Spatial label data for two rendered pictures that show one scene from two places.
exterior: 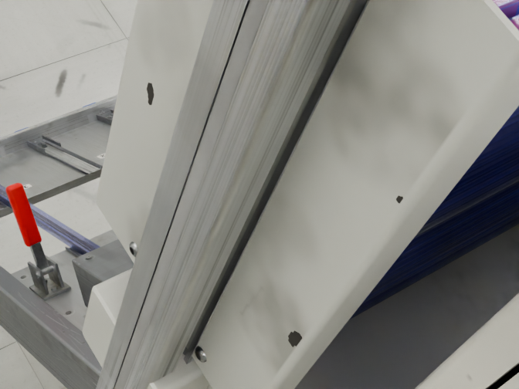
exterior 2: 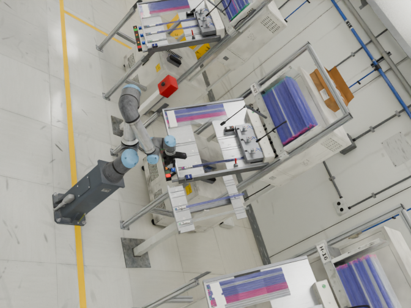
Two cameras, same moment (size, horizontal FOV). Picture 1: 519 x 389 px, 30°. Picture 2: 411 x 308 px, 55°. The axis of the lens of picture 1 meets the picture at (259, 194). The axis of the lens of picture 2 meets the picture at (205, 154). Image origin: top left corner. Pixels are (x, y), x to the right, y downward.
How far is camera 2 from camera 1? 292 cm
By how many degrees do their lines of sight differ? 65
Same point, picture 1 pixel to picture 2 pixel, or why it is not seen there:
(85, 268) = (251, 159)
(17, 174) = (188, 162)
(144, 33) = (303, 138)
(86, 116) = not seen: hidden behind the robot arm
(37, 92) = (59, 154)
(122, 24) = (46, 122)
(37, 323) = (245, 168)
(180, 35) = (307, 137)
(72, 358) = (254, 167)
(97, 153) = (190, 151)
